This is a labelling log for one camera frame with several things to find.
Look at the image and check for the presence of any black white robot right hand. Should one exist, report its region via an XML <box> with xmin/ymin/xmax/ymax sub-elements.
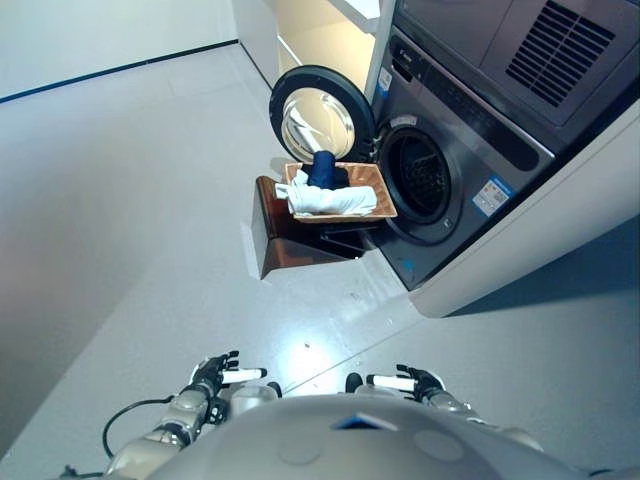
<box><xmin>365</xmin><ymin>363</ymin><xmax>448</xmax><ymax>402</ymax></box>

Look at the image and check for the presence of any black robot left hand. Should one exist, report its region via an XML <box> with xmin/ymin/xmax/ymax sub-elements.
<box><xmin>191</xmin><ymin>349</ymin><xmax>269</xmax><ymax>398</ymax></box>

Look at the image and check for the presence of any white garment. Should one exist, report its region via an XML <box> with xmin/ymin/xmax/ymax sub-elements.
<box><xmin>274</xmin><ymin>168</ymin><xmax>378</xmax><ymax>218</ymax></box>

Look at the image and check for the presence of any navy blue garment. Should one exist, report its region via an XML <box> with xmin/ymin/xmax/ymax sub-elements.
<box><xmin>305</xmin><ymin>149</ymin><xmax>350</xmax><ymax>191</ymax></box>

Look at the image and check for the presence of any round glass washing machine door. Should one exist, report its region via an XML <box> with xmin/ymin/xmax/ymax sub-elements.
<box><xmin>269</xmin><ymin>66</ymin><xmax>375</xmax><ymax>162</ymax></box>

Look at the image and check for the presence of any silver robot left leg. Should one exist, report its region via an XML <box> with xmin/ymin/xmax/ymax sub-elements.
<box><xmin>229</xmin><ymin>381</ymin><xmax>283</xmax><ymax>417</ymax></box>

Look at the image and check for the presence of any silver robot leg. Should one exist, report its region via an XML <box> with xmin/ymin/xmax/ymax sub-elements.
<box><xmin>229</xmin><ymin>381</ymin><xmax>283</xmax><ymax>417</ymax></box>
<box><xmin>344</xmin><ymin>372</ymin><xmax>397</xmax><ymax>401</ymax></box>

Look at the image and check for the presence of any silver robot right leg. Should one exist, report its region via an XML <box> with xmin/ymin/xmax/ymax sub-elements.
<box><xmin>344</xmin><ymin>372</ymin><xmax>397</xmax><ymax>401</ymax></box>

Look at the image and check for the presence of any grey robot torso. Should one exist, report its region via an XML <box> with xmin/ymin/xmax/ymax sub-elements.
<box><xmin>149</xmin><ymin>394</ymin><xmax>596</xmax><ymax>480</ymax></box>

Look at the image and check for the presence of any brown glossy stool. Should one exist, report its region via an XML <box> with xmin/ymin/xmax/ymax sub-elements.
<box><xmin>251</xmin><ymin>174</ymin><xmax>382</xmax><ymax>281</ymax></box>

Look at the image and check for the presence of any energy label sticker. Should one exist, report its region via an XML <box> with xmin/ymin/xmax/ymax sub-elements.
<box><xmin>472</xmin><ymin>174</ymin><xmax>514</xmax><ymax>218</ymax></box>

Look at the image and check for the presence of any wicker laundry basket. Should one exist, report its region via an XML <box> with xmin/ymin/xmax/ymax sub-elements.
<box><xmin>283</xmin><ymin>160</ymin><xmax>400</xmax><ymax>222</ymax></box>

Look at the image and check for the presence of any dark baseboard strip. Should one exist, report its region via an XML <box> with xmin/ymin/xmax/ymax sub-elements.
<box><xmin>0</xmin><ymin>39</ymin><xmax>239</xmax><ymax>105</ymax></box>

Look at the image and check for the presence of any white shelf unit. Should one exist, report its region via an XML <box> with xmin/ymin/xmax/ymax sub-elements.
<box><xmin>233</xmin><ymin>0</ymin><xmax>382</xmax><ymax>97</ymax></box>

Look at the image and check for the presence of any grey dryer with vent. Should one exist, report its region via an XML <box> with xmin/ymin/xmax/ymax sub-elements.
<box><xmin>394</xmin><ymin>0</ymin><xmax>640</xmax><ymax>127</ymax></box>

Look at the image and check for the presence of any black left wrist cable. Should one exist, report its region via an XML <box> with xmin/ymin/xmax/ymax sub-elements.
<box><xmin>102</xmin><ymin>396</ymin><xmax>176</xmax><ymax>459</ymax></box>

